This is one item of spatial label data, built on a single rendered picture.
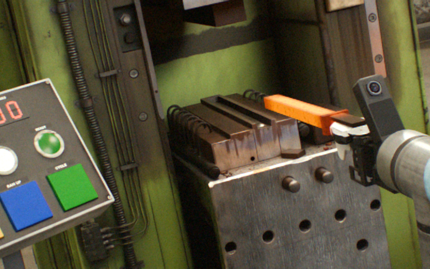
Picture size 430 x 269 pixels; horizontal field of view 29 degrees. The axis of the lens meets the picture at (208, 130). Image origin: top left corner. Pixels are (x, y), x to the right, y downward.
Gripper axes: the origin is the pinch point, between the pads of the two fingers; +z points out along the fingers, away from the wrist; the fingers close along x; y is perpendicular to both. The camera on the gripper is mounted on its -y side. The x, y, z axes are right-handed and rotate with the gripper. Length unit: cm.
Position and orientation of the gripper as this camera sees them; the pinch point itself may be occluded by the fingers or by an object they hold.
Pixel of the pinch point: (340, 121)
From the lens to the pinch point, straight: 140.8
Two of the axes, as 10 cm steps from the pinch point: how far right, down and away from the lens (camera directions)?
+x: 9.4, -2.4, 2.4
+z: -2.8, -1.8, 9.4
